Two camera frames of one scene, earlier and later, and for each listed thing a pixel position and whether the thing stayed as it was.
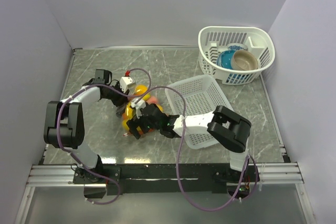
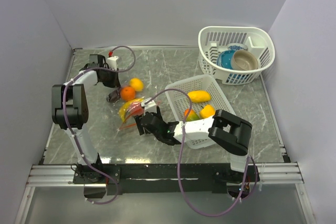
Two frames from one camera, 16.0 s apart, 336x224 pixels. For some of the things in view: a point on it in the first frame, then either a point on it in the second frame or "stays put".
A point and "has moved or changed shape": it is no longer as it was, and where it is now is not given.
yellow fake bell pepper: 140,89 -> 207,111
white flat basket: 198,95 stays put
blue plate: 224,59 stays put
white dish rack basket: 234,55 stays put
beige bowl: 242,60 stays put
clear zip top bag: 142,92 has moved or changed shape
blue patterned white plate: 237,46 stays put
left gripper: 123,98 -> 115,83
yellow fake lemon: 124,124 -> 137,83
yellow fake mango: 160,107 has moved or changed shape
